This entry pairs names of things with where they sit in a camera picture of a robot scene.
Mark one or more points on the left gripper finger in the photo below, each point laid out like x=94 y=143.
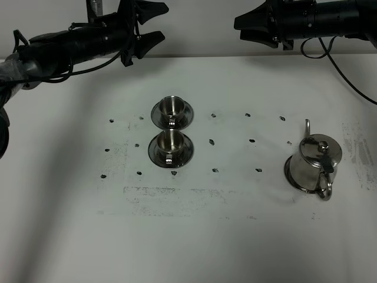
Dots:
x=144 y=43
x=147 y=10

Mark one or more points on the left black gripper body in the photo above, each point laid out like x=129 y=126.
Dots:
x=126 y=20

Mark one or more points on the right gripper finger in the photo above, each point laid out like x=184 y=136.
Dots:
x=256 y=19
x=259 y=37

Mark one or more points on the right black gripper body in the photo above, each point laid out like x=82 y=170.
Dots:
x=276 y=13

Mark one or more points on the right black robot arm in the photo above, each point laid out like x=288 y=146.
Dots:
x=310 y=19

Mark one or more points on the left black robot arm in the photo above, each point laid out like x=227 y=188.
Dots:
x=82 y=48

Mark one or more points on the far stainless steel teacup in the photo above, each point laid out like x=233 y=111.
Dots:
x=172 y=110

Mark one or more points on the stainless steel teacup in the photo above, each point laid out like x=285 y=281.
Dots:
x=172 y=110
x=170 y=144

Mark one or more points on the far stainless steel saucer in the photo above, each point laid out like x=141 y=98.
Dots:
x=185 y=122

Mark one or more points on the near stainless steel teacup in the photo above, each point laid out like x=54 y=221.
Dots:
x=170 y=144

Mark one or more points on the near stainless steel saucer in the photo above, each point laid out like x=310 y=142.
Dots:
x=160 y=160

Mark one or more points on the teapot stainless steel saucer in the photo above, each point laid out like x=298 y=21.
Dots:
x=292 y=182

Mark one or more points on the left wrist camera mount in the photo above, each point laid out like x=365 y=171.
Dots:
x=94 y=9

